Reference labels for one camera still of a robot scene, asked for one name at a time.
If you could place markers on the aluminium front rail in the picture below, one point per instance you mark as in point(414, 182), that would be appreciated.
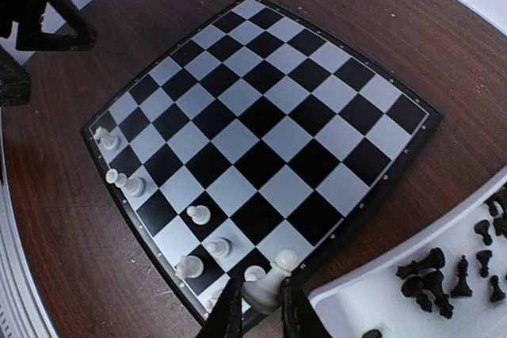
point(22, 311)

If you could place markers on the white chess knight piece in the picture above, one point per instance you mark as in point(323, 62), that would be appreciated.
point(189, 267)

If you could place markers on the black white chessboard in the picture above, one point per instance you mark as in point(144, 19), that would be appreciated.
point(290, 137)

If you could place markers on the black chess pieces cluster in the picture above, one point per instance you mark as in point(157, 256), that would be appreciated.
point(486, 229)
point(423, 282)

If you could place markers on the black chess pieces upper cluster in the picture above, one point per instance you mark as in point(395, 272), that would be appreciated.
point(486, 229)

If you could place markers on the black chess pieces lower cluster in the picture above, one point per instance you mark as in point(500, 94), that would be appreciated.
point(423, 282)

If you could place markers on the black chess piece lone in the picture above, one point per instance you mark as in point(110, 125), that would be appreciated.
point(373, 333)

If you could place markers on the white plastic tray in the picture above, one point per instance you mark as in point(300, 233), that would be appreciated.
point(449, 280)

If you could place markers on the white chess pawn piece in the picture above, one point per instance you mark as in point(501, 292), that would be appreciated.
point(253, 273)

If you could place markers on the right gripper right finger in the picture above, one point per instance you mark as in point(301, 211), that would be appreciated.
point(298, 317)

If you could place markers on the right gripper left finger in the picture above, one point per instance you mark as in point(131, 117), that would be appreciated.
point(225, 320)

